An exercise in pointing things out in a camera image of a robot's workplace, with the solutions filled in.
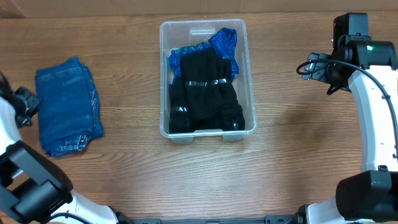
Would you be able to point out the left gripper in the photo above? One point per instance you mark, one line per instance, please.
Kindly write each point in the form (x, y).
(30, 102)

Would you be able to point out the cardboard backdrop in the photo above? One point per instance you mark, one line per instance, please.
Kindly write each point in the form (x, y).
(80, 8)

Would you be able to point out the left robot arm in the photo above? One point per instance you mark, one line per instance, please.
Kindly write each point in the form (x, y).
(34, 189)

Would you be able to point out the blue sparkly garment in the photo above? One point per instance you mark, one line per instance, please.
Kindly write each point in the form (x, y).
(224, 42)

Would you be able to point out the black garment with tape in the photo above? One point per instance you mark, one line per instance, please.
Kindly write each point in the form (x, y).
(208, 87)

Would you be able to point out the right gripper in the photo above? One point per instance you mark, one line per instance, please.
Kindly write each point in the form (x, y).
(311, 66)

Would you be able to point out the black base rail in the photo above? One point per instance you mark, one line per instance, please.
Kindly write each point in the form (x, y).
(268, 219)

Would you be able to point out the clear plastic storage bin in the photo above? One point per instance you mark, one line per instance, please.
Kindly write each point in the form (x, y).
(177, 34)

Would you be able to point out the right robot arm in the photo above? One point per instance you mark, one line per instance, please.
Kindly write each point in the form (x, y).
(368, 70)

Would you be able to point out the blue jeans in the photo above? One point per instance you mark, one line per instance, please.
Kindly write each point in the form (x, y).
(69, 111)

